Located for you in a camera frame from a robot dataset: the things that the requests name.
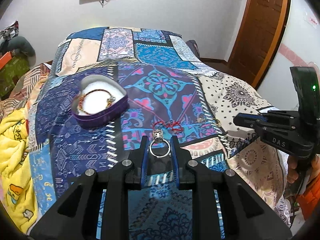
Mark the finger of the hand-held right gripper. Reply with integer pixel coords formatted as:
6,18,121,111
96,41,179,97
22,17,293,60
233,112,263,130

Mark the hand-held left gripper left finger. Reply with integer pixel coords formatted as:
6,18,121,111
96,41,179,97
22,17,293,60
30,135,149,240

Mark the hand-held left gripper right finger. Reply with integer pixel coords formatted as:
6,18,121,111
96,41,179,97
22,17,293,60
171,135,292,240

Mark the silver ring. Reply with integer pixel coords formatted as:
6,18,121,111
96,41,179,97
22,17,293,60
149,128,171,158

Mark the purple heart-shaped jewelry box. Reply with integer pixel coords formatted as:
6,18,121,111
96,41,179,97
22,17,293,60
71,74,128,129

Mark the person's right hand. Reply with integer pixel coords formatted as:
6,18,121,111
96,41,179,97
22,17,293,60
286,154,320,184

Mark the patchwork printed bedspread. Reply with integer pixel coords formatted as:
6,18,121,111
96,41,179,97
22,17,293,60
27,26,293,240

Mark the brown wooden door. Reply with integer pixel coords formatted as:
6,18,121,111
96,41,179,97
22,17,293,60
226,0,292,89

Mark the yellow cartoon blanket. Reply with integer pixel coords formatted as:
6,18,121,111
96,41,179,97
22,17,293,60
0,105,40,233

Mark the pink patterned blanket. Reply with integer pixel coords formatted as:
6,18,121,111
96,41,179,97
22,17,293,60
0,62,53,120

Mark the green and orange box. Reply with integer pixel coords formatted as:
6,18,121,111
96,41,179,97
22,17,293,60
0,51,30,99

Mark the grey cloth bundle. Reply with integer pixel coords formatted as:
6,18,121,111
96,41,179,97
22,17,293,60
6,36,36,57

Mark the red string necklace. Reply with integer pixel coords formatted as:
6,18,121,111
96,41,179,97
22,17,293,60
127,97,193,133

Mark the beaded bracelet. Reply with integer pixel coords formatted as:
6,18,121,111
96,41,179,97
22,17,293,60
77,89,116,113

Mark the pink wall sticker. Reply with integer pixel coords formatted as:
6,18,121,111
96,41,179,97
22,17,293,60
306,14,320,29

